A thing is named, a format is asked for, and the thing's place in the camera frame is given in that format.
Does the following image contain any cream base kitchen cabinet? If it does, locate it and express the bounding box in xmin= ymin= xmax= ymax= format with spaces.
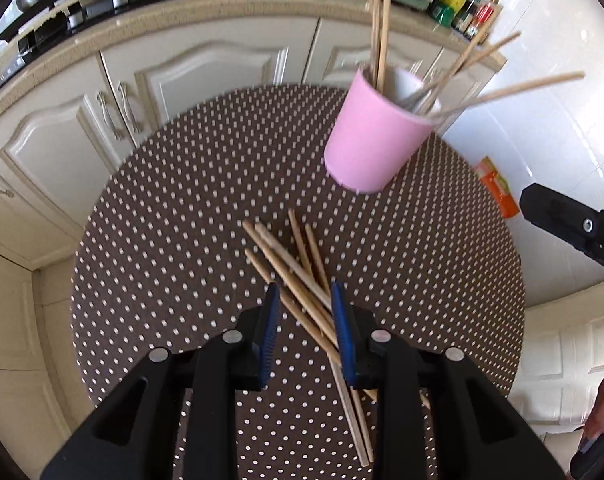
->
xmin=0 ymin=15 xmax=503 ymax=461

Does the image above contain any pile of wooden chopsticks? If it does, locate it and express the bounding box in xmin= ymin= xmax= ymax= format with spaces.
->
xmin=242 ymin=208 xmax=431 ymax=467

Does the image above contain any red sauce bottle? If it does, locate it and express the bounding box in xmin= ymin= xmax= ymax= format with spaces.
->
xmin=469 ymin=0 xmax=504 ymax=43

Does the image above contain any dark soy sauce bottle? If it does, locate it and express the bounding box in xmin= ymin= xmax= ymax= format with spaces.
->
xmin=454 ymin=0 xmax=487 ymax=35

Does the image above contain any orange snack bag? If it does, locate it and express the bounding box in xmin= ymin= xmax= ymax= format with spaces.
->
xmin=474 ymin=156 xmax=516 ymax=219

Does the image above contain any pink cup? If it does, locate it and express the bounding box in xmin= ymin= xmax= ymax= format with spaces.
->
xmin=323 ymin=65 xmax=443 ymax=195

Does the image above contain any round table with dotted tablecloth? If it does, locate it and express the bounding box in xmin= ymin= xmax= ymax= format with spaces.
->
xmin=70 ymin=84 xmax=527 ymax=480

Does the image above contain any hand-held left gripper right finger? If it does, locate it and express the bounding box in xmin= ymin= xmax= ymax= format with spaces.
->
xmin=330 ymin=281 xmax=565 ymax=480

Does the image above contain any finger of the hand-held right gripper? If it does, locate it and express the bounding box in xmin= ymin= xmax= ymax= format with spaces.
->
xmin=519 ymin=184 xmax=604 ymax=278

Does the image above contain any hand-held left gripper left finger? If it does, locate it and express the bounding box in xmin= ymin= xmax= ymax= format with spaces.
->
xmin=40 ymin=282 xmax=283 ymax=480

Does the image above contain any bunch of chopsticks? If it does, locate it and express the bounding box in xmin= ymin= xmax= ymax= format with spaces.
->
xmin=364 ymin=0 xmax=586 ymax=121

